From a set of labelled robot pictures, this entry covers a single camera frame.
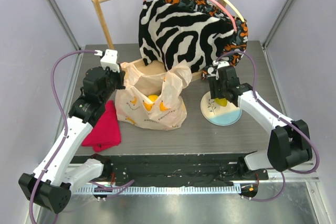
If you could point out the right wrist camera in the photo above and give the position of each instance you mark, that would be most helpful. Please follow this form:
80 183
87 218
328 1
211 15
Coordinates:
220 64

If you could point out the yellow lemon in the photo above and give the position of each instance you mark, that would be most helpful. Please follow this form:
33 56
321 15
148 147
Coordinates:
153 97

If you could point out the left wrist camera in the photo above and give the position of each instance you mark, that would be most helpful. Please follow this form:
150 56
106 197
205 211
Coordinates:
108 59

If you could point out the red cloth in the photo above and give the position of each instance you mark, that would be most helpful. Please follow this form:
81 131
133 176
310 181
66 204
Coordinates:
106 133

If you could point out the orange camouflage garment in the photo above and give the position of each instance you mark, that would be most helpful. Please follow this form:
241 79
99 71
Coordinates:
238 41

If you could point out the green starfruit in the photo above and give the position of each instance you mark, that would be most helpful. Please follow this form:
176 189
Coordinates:
221 101

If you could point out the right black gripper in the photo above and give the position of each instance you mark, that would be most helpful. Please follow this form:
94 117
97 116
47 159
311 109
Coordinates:
216 91

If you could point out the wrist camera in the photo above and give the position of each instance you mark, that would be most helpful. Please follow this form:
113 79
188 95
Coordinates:
220 64
108 59

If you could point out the slotted cable duct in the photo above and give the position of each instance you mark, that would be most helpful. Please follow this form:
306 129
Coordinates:
93 190

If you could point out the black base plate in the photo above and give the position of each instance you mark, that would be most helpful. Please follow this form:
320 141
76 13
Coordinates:
198 170

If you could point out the zebra print garment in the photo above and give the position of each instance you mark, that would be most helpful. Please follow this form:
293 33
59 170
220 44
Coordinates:
171 34

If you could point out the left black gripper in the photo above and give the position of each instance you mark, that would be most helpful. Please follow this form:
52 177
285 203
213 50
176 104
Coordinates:
119 75

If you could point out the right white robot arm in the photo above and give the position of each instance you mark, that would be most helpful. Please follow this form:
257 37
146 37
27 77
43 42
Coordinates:
288 139

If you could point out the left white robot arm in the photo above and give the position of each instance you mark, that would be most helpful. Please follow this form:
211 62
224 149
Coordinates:
50 185

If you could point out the banana print plastic bag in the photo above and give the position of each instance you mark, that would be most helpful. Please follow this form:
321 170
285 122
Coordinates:
168 112

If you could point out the fruit plate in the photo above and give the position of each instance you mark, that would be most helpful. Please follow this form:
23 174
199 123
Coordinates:
219 115

